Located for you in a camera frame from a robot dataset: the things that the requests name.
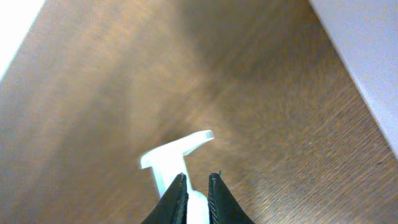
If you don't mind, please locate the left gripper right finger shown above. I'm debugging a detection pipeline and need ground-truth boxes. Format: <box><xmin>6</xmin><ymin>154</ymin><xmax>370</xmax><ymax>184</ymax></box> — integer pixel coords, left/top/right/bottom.
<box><xmin>208</xmin><ymin>173</ymin><xmax>254</xmax><ymax>224</ymax></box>

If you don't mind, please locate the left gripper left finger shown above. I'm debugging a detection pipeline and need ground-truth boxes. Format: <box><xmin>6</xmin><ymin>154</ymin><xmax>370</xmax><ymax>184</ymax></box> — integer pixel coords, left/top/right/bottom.
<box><xmin>142</xmin><ymin>173</ymin><xmax>188</xmax><ymax>224</ymax></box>

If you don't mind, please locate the clear hand soap pump bottle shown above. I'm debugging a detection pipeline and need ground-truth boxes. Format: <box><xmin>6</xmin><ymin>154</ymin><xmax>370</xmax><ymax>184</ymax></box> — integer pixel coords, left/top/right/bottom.
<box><xmin>141</xmin><ymin>130</ymin><xmax>214</xmax><ymax>224</ymax></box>

